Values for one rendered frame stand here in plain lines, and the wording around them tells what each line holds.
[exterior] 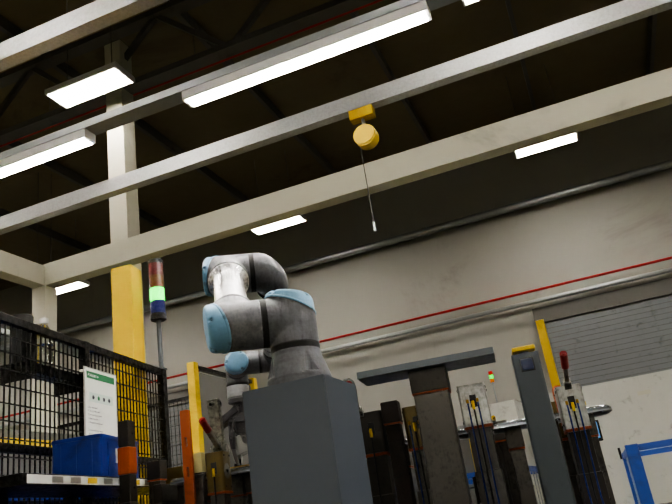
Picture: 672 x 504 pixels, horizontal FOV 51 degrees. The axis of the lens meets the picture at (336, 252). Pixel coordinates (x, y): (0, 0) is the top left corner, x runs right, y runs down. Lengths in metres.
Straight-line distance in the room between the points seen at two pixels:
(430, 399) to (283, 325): 0.49
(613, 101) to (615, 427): 5.30
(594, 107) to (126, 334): 3.84
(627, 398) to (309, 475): 8.61
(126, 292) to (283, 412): 1.79
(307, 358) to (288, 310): 0.12
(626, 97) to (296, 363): 4.43
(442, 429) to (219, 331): 0.65
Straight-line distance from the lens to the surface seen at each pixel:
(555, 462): 1.90
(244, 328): 1.64
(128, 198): 10.76
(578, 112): 5.67
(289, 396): 1.57
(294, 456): 1.55
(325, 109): 4.80
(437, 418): 1.92
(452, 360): 1.90
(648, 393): 10.00
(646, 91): 5.72
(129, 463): 2.39
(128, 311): 3.22
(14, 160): 5.01
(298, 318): 1.65
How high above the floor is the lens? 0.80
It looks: 21 degrees up
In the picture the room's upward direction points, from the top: 9 degrees counter-clockwise
